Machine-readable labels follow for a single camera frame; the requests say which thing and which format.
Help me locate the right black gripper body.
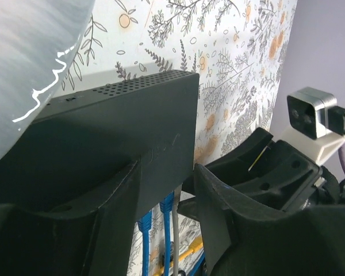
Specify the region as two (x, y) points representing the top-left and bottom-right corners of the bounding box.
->
(301, 166), (345, 210)

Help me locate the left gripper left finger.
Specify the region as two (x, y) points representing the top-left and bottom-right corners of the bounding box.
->
(0, 161), (141, 275)

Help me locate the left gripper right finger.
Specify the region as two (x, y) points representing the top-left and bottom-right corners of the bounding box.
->
(194, 164), (345, 275)

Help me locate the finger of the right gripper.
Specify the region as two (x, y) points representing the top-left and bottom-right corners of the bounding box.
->
(182, 127), (274, 196)
(178, 140), (322, 221)

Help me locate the yellow network cable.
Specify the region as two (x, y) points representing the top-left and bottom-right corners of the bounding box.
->
(152, 237), (204, 276)

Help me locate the grey network cable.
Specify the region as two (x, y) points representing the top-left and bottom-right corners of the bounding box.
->
(172, 185), (182, 276)

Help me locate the blue network cable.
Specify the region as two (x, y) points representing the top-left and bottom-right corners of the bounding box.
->
(137, 208), (154, 276)
(158, 191), (176, 276)

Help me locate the black network switch box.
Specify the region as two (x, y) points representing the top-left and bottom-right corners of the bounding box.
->
(0, 70), (200, 217)

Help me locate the floral table mat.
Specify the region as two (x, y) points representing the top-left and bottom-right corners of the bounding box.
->
(57, 0), (298, 276)

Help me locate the white round bowl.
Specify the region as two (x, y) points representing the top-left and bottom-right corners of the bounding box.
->
(0, 1), (94, 159)

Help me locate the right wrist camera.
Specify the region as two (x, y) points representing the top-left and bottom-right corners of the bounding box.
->
(287, 87), (345, 140)

